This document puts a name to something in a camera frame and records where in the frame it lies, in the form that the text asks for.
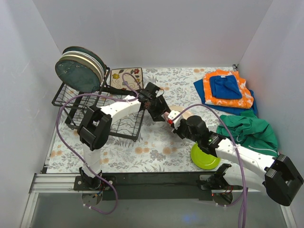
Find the pink cream plate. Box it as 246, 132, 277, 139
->
163, 105, 193, 121

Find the square floral plate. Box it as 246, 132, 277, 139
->
110, 67, 143, 91

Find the small teal plate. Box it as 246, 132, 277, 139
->
55, 59, 101, 93

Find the black wire dish rack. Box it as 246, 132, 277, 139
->
51, 66, 145, 142

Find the cream green plate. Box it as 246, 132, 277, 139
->
59, 54, 104, 83

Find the white bowl plate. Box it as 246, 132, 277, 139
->
71, 51, 105, 76

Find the large dark teal plate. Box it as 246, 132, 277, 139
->
62, 46, 106, 70

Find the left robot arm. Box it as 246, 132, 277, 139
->
77, 83, 171, 190

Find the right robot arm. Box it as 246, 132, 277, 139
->
168, 111, 304, 206

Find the lime green plate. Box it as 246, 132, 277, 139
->
190, 143, 221, 170

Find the dark blue cloth underneath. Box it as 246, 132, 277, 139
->
193, 79, 258, 115

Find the blue folded cloth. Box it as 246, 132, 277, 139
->
209, 75, 242, 100

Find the green jacket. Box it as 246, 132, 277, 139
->
216, 110, 278, 157

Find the orange floral cloth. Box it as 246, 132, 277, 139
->
203, 69, 254, 109

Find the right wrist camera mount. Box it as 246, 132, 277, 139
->
167, 110, 189, 129

